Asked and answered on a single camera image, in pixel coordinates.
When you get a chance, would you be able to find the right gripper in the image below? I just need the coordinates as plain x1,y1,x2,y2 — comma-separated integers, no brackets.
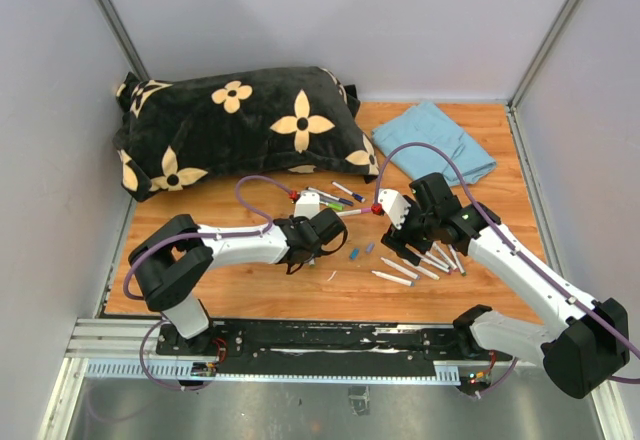
381,196,438,266

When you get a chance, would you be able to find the magenta cap marker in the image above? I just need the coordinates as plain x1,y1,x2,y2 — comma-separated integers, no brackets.
336,207,372,218

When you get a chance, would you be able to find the purple cap marker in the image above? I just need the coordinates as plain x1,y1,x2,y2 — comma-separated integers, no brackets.
421,256,451,274

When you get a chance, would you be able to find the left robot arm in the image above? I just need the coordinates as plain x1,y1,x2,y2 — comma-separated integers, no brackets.
125,209,348,356

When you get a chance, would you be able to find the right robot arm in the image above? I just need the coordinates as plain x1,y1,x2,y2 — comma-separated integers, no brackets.
372,173,631,399

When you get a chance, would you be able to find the navy cap marker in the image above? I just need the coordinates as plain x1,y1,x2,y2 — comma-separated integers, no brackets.
306,186,354,206

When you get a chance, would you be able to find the light blue folded cloth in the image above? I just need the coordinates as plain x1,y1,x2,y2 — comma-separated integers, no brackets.
372,102,497,187

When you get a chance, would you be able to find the black floral pillow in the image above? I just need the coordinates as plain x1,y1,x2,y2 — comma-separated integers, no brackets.
113,66,379,202

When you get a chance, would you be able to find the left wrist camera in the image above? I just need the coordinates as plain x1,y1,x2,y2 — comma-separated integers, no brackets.
294,191,321,219

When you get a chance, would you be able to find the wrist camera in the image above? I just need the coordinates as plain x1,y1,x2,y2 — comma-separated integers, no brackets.
294,191,321,219
378,189,411,229

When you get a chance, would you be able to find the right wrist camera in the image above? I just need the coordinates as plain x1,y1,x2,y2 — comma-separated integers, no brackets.
378,189,411,229

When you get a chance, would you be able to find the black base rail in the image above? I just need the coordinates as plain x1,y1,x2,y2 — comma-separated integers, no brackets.
155,319,490,378

